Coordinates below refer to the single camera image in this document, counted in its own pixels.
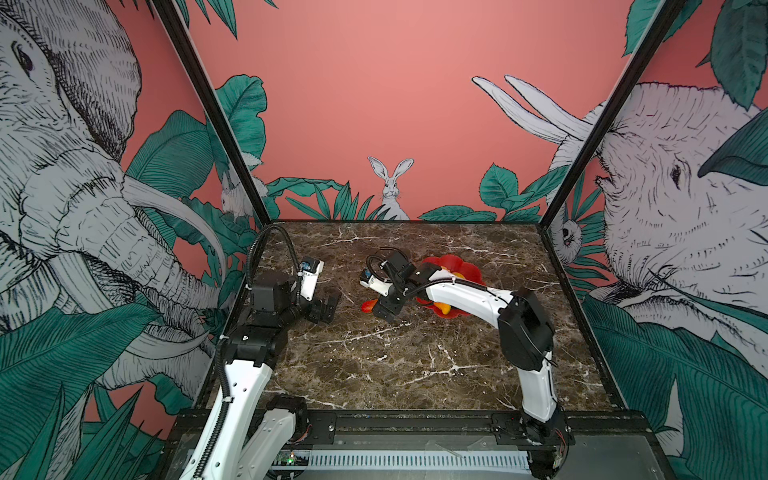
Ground red-yellow fake mango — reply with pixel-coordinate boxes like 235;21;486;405
361;300;377;313
433;302;452;317

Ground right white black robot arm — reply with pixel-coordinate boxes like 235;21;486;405
360;247;570;450

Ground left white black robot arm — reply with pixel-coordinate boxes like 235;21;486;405
181;262;340;479

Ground red flower-shaped fruit bowl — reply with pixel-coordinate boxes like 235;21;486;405
416;254;485;319

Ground white ventilation grille strip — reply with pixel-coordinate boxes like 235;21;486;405
271;450;531;474

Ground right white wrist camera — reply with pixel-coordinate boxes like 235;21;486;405
360;269;392;296

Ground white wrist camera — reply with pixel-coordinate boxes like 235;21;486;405
299;256;324;301
360;269;392;296

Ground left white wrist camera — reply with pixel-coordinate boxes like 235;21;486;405
299;256;324;301

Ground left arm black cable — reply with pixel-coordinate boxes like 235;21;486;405
247;223;302;289

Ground black front mounting rail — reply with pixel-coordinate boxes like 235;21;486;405
170;409;652;448

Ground left black frame post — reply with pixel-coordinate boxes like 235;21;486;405
151;0;272;225

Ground black frame post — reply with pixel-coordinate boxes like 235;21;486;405
151;0;272;225
538;0;685;229

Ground right black frame post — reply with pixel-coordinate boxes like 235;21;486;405
538;0;685;229

